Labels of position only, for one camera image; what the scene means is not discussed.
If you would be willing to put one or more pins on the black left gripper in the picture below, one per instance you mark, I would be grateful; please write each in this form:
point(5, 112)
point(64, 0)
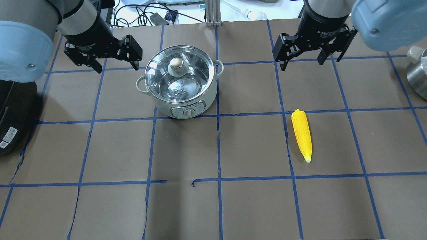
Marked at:
point(89, 32)

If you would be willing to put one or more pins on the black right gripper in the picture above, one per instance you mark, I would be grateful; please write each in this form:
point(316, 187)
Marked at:
point(321, 25)

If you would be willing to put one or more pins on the black rice cooker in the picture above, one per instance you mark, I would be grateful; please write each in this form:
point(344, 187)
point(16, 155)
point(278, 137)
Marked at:
point(16, 102)

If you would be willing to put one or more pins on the glass pot lid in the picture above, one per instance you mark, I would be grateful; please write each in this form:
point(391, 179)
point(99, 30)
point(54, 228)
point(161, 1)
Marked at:
point(179, 74)

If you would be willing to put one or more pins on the black power adapter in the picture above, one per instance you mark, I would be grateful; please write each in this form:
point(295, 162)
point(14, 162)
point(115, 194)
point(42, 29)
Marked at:
point(158, 20)

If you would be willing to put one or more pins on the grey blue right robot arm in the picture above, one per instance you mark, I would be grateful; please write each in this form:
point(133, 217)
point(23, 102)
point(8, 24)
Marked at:
point(384, 25)

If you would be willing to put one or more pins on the yellow corn cob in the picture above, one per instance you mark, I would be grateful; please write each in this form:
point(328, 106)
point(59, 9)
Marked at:
point(302, 134)

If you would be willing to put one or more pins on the stainless steel kettle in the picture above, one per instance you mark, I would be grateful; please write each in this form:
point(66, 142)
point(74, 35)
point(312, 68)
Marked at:
point(417, 70)

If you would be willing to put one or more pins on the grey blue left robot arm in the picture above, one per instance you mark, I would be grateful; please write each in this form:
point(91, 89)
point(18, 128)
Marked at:
point(28, 27)

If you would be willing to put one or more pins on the aluminium frame post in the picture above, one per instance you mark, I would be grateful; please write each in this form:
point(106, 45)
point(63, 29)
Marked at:
point(212, 13)

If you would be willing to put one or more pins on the white electric cooking pot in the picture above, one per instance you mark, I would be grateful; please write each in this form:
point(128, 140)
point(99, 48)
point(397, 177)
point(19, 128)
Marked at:
point(189, 109)

